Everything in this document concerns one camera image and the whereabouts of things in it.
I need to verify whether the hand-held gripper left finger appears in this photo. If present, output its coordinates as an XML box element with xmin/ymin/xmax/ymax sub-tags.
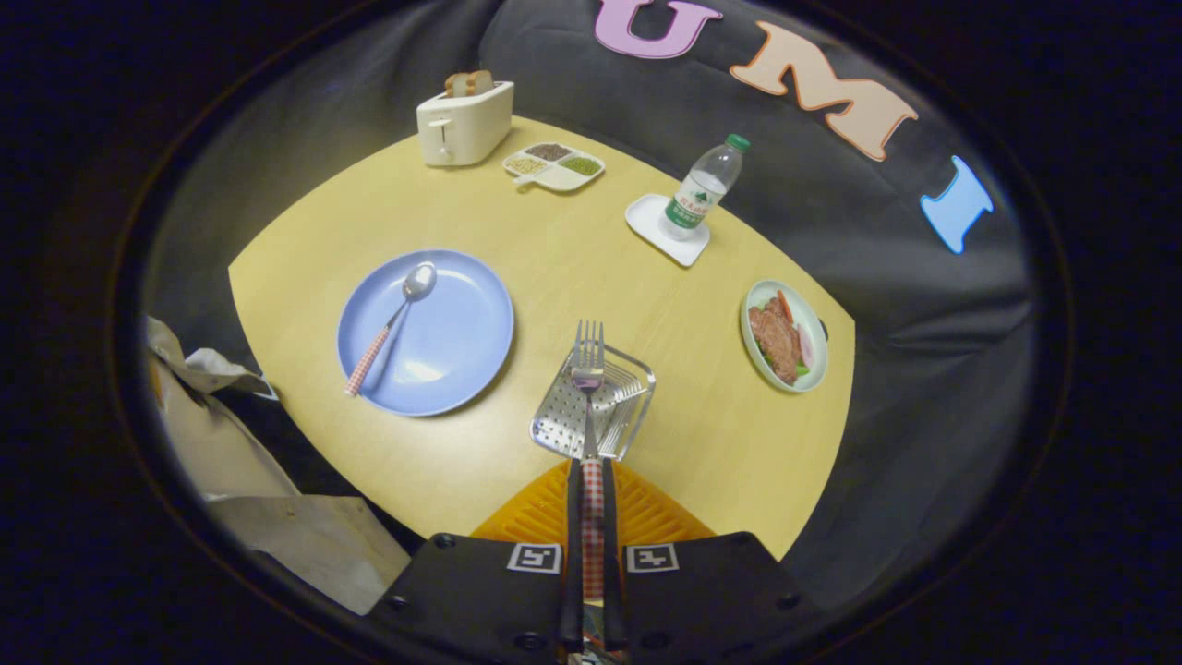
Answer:
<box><xmin>369</xmin><ymin>459</ymin><xmax>585</xmax><ymax>652</ymax></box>

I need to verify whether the beige jacket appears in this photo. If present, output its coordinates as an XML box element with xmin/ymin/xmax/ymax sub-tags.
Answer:
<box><xmin>146</xmin><ymin>316</ymin><xmax>412</xmax><ymax>616</ymax></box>

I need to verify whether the white square coaster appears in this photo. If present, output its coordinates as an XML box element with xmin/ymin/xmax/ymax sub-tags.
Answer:
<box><xmin>625</xmin><ymin>193</ymin><xmax>711</xmax><ymax>269</ymax></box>

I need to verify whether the metal cutlery drainer basket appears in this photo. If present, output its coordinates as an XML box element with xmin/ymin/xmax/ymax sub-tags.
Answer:
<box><xmin>529</xmin><ymin>342</ymin><xmax>657</xmax><ymax>463</ymax></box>

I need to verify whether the pale green food plate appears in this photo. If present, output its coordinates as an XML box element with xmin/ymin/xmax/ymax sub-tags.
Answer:
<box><xmin>740</xmin><ymin>279</ymin><xmax>829</xmax><ymax>394</ymax></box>

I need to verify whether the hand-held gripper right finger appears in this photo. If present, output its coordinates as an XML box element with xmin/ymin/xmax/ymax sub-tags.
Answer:
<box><xmin>602</xmin><ymin>459</ymin><xmax>818</xmax><ymax>652</ymax></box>

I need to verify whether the brown meat slice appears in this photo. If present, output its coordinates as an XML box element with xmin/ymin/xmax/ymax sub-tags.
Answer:
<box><xmin>748</xmin><ymin>305</ymin><xmax>802</xmax><ymax>384</ymax></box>

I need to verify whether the fork with red checked handle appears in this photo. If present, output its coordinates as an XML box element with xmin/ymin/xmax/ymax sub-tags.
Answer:
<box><xmin>570</xmin><ymin>320</ymin><xmax>607</xmax><ymax>601</ymax></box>

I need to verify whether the cream white toaster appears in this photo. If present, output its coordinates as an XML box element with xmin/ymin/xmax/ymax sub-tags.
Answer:
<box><xmin>416</xmin><ymin>81</ymin><xmax>515</xmax><ymax>168</ymax></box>

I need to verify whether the blue round plate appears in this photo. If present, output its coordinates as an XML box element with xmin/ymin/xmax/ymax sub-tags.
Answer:
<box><xmin>336</xmin><ymin>248</ymin><xmax>515</xmax><ymax>417</ymax></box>

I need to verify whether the spoon with red checked handle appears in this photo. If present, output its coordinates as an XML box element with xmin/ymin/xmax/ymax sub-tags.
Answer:
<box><xmin>345</xmin><ymin>262</ymin><xmax>438</xmax><ymax>398</ymax></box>

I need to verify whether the clear water bottle green cap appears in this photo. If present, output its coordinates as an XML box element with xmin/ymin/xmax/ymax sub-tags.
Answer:
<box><xmin>664</xmin><ymin>134</ymin><xmax>751</xmax><ymax>241</ymax></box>

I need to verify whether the white divided snack tray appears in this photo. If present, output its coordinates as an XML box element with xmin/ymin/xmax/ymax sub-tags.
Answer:
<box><xmin>501</xmin><ymin>141</ymin><xmax>607</xmax><ymax>193</ymax></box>

